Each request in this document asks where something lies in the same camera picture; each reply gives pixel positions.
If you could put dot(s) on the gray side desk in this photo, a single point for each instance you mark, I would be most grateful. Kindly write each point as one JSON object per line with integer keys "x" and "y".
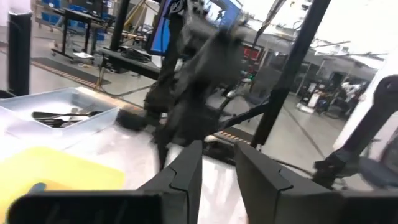
{"x": 136, "y": 67}

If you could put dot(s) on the black slanted pole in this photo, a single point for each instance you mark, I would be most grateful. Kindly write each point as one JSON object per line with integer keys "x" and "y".
{"x": 289, "y": 71}

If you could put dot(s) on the monitor with blue screen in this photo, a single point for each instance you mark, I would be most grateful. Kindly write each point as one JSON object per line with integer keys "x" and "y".
{"x": 161, "y": 34}

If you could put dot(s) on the iridescent teal blue fork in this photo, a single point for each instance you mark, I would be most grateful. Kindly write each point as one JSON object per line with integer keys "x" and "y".
{"x": 37, "y": 188}

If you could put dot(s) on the yellow mat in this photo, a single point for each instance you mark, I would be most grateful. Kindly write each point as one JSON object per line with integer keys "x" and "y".
{"x": 62, "y": 171}

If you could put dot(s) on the black monitor stand pole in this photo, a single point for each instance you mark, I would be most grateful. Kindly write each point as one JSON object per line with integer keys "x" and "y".
{"x": 119, "y": 25}

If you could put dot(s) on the black desk with monitor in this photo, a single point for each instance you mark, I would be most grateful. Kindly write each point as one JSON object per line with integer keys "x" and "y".
{"x": 77, "y": 15}

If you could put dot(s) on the white flat panel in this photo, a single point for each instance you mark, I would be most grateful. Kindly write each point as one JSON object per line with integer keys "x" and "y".
{"x": 82, "y": 55}

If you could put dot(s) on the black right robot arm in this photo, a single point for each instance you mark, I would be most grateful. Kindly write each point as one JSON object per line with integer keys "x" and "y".
{"x": 211, "y": 62}

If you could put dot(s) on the black curved stand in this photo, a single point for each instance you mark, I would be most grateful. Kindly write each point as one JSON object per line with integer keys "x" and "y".
{"x": 367, "y": 130}

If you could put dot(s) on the black floor mat orange edge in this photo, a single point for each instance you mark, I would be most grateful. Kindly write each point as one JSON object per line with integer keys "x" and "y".
{"x": 71, "y": 73}

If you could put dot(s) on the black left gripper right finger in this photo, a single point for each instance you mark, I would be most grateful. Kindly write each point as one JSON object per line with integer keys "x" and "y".
{"x": 264, "y": 196}

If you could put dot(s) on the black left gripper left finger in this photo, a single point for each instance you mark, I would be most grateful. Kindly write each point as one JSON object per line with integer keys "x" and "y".
{"x": 183, "y": 193}

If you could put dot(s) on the shelf with blue bins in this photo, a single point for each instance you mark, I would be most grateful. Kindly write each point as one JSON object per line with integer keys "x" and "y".
{"x": 49, "y": 18}

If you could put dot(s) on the clear plastic bin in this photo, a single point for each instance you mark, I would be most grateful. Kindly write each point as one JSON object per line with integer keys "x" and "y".
{"x": 18, "y": 102}

